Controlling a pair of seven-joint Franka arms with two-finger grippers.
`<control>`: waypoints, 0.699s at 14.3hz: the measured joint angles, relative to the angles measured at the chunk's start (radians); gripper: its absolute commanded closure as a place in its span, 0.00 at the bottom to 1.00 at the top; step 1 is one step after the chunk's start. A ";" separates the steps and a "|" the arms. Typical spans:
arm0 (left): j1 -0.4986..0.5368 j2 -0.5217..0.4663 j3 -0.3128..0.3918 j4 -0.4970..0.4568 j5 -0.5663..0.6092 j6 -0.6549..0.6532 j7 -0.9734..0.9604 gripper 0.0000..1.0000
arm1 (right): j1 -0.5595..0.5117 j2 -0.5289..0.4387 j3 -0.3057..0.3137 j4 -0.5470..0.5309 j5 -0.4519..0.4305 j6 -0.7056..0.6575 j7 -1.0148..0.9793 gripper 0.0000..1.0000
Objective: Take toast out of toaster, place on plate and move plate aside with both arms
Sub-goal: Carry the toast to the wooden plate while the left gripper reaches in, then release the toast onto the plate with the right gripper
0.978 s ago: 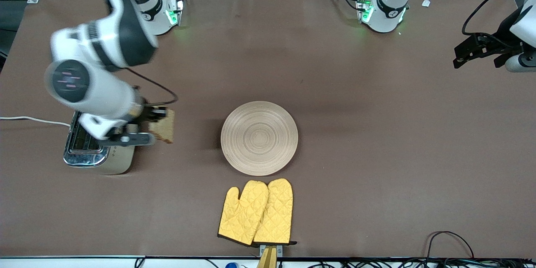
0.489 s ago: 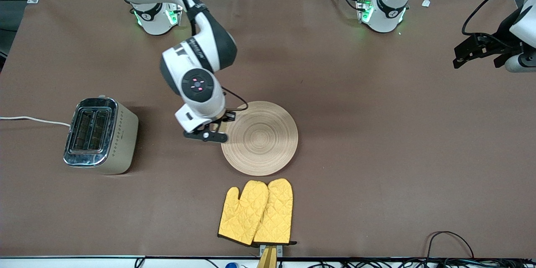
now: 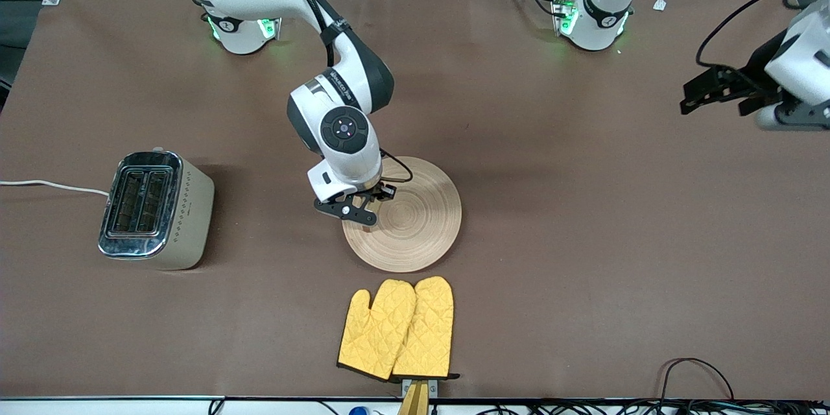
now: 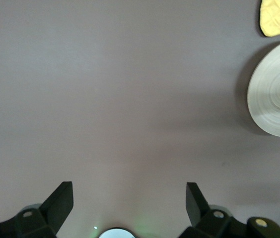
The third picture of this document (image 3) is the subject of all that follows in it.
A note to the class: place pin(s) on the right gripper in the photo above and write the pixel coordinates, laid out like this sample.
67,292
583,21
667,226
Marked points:
378,193

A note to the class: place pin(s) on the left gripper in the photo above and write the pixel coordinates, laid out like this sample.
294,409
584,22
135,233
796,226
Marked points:
754,70

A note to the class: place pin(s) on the round wooden plate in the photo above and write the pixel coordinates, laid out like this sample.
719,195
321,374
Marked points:
415,233

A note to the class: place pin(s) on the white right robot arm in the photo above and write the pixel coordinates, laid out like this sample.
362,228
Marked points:
343,130

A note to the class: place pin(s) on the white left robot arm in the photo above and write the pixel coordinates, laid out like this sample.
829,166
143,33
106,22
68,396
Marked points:
600,19

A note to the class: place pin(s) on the white paper scrap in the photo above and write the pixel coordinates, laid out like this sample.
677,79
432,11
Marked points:
659,4

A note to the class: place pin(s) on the yellow quilted mitt with thumb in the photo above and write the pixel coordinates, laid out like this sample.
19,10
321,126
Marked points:
373,337

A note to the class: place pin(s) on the yellow quilted oven mitt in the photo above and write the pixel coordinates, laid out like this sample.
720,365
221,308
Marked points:
428,331

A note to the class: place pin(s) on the cream and chrome toaster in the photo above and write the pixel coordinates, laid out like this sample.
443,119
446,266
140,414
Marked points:
185,220

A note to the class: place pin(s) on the brown table cover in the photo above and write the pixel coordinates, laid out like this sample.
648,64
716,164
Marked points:
583,207

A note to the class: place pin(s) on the wooden stick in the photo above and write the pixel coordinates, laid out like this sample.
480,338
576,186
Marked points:
415,402

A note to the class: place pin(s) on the small blue object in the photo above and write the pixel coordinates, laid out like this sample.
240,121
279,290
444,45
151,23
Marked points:
358,411

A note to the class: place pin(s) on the small metal bracket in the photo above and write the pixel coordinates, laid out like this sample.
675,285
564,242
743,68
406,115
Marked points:
433,388

